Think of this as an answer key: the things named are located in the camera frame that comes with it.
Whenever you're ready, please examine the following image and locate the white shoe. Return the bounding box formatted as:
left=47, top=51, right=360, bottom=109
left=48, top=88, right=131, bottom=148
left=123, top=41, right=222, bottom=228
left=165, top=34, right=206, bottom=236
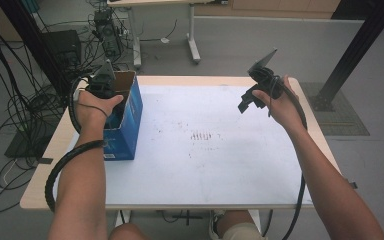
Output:
left=208, top=209, right=224, bottom=240

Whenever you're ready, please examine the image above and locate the person's left hand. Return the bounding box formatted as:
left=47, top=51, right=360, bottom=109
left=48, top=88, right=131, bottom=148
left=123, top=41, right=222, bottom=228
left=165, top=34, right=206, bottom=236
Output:
left=74, top=89, right=124, bottom=134

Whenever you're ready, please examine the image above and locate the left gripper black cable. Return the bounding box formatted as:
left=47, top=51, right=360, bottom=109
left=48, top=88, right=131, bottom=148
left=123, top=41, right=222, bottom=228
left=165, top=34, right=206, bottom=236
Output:
left=44, top=76, right=109, bottom=213

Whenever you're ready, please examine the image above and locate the person's right hand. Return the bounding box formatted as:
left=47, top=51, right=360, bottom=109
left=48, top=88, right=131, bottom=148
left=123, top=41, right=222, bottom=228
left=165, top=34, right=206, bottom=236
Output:
left=252, top=75, right=306, bottom=133

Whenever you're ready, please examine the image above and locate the black metal post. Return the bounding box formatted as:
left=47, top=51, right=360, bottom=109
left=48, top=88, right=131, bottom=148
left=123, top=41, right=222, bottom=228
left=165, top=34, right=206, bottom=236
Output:
left=313, top=0, right=384, bottom=112
left=0, top=0, right=76, bottom=101

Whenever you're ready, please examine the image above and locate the person's left leg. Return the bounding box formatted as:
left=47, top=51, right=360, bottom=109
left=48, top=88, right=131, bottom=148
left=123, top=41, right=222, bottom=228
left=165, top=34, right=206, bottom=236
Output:
left=108, top=222, right=151, bottom=240

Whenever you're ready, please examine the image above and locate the person's leg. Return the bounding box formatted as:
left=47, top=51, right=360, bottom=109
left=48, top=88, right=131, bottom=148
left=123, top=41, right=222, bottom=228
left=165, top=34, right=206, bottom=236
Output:
left=216, top=210, right=268, bottom=240
left=108, top=222, right=151, bottom=240

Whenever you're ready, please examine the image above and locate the grey electronic device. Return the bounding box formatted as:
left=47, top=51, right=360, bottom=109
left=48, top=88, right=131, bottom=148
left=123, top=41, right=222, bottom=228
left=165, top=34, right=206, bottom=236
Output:
left=93, top=8, right=123, bottom=58

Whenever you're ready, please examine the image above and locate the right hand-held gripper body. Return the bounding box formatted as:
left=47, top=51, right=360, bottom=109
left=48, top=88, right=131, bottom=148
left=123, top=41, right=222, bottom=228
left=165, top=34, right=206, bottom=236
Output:
left=247, top=48, right=284, bottom=100

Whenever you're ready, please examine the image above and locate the bundle of black floor cables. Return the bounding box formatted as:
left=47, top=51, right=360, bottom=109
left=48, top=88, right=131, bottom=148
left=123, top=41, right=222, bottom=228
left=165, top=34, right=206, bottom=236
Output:
left=0, top=0, right=138, bottom=216

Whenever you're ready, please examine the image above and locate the black floor plate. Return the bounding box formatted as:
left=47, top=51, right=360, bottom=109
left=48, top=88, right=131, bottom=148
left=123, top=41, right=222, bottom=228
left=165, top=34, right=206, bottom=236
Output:
left=4, top=129, right=54, bottom=159

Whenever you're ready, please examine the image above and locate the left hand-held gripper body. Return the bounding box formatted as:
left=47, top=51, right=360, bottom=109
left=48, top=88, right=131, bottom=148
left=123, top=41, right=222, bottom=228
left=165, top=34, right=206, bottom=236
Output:
left=87, top=59, right=116, bottom=99

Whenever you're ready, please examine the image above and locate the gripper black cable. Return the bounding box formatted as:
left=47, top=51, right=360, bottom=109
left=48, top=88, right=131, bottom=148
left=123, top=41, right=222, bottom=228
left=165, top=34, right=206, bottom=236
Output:
left=281, top=78, right=309, bottom=240
left=44, top=76, right=109, bottom=213

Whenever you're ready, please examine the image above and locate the person's right leg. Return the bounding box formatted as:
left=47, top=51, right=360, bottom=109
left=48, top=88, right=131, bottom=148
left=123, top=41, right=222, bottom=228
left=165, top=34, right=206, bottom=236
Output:
left=216, top=210, right=268, bottom=240

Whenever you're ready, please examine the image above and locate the white table mat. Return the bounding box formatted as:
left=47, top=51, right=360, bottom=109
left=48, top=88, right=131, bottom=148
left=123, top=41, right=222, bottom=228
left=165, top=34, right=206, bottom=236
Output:
left=53, top=84, right=314, bottom=206

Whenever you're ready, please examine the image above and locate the black computer case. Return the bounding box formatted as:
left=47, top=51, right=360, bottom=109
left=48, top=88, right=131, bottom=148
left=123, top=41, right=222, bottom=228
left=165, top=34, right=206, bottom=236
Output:
left=41, top=29, right=83, bottom=68

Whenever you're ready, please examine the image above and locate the blue cardboard box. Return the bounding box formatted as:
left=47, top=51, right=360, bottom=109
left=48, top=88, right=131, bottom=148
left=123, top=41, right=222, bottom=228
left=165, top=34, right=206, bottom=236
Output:
left=102, top=69, right=144, bottom=162

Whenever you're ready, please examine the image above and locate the wooden cabinet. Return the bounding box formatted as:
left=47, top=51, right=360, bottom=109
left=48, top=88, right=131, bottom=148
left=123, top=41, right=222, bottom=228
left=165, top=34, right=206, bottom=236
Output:
left=194, top=0, right=341, bottom=19

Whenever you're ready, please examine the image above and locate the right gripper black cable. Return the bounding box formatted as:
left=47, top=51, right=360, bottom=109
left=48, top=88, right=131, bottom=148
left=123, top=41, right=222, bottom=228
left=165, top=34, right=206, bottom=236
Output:
left=281, top=78, right=309, bottom=240

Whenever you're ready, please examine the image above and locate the white table leg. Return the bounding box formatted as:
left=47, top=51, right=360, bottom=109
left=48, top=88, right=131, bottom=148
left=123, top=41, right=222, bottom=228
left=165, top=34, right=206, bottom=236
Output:
left=248, top=209, right=263, bottom=234
left=113, top=209, right=132, bottom=231

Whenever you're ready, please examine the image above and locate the white background desk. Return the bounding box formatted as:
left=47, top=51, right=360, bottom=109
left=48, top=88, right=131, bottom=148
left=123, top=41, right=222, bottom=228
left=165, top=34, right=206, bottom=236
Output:
left=106, top=0, right=229, bottom=69

